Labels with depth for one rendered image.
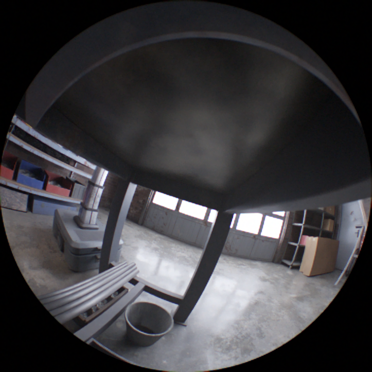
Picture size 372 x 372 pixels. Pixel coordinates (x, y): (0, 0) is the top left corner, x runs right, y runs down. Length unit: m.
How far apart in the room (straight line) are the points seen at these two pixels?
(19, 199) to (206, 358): 1.89
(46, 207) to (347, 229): 6.24
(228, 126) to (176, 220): 2.55
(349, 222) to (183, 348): 4.65
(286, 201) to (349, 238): 4.57
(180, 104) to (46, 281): 1.01
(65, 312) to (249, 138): 0.67
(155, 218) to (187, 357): 2.59
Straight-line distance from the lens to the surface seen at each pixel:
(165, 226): 2.72
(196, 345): 0.85
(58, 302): 0.58
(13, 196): 1.67
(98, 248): 0.94
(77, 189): 1.84
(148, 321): 0.77
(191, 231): 2.63
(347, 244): 4.71
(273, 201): 0.18
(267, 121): 0.15
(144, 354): 0.76
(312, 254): 2.97
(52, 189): 1.69
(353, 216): 4.74
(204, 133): 0.19
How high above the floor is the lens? 0.72
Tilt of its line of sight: 10 degrees up
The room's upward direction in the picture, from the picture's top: 19 degrees clockwise
